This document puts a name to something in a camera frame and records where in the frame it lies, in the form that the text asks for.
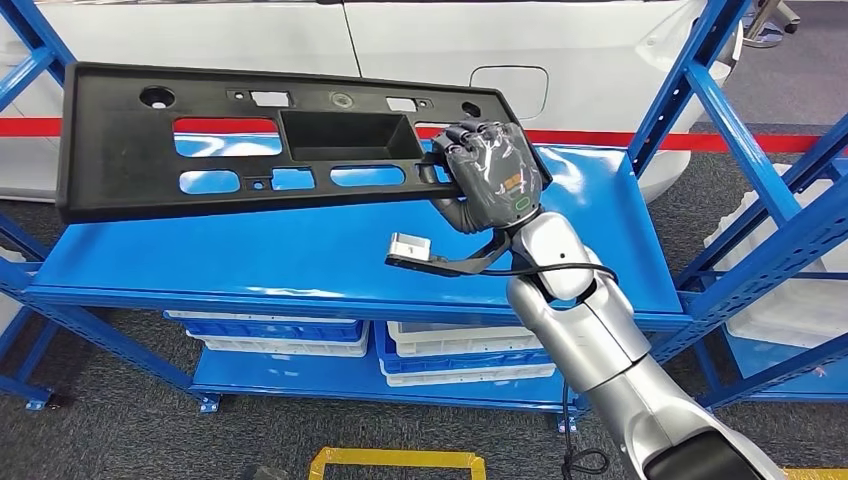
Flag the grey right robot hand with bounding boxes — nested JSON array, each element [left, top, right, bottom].
[[427, 119, 545, 234]]

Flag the black plastic panel part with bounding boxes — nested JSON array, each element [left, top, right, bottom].
[[56, 61, 554, 225]]

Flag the blue metal shelf rack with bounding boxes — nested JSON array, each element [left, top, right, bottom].
[[0, 0, 848, 435]]

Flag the blue shelf rack on casters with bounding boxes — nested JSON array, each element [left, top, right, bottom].
[[688, 112, 848, 409], [0, 307, 64, 412]]

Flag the red barrier belt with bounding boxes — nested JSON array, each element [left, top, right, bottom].
[[0, 117, 848, 155]]

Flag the white car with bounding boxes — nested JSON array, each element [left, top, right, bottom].
[[0, 0, 747, 203]]

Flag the blue plastic crate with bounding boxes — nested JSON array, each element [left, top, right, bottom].
[[178, 319, 368, 344], [374, 321, 556, 376]]

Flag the yellow floor tape square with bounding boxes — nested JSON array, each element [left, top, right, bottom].
[[307, 447, 488, 480], [784, 466, 848, 480]]

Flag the silver metal stand base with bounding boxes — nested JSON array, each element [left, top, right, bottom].
[[740, 0, 803, 49]]

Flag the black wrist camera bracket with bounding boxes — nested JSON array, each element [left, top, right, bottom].
[[384, 231, 515, 278]]

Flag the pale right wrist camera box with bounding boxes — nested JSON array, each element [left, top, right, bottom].
[[387, 231, 432, 262]]

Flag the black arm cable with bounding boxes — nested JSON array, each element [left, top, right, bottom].
[[476, 261, 621, 480]]

